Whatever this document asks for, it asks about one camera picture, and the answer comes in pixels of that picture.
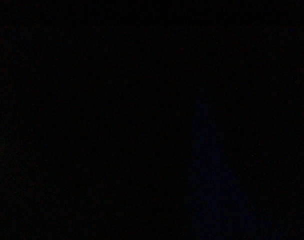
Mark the dark navy garment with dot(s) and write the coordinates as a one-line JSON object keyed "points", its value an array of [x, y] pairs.
{"points": [[151, 119]]}

